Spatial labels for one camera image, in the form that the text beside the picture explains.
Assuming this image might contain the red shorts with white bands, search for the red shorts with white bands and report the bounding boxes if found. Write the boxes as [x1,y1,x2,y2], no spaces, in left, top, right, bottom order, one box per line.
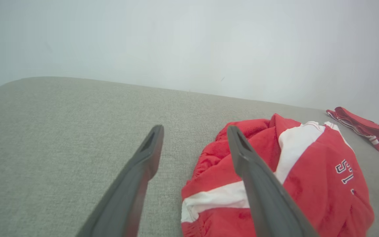
[181,114,375,237]

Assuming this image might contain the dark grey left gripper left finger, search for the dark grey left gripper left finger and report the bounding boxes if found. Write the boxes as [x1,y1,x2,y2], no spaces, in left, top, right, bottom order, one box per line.
[74,124,164,237]

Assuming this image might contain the red garment with white panel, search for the red garment with white panel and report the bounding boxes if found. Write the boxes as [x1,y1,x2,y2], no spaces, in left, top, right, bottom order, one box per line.
[326,106,379,157]

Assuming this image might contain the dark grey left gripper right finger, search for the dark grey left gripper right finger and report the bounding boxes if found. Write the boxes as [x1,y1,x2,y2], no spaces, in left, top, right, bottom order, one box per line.
[227,125,318,237]

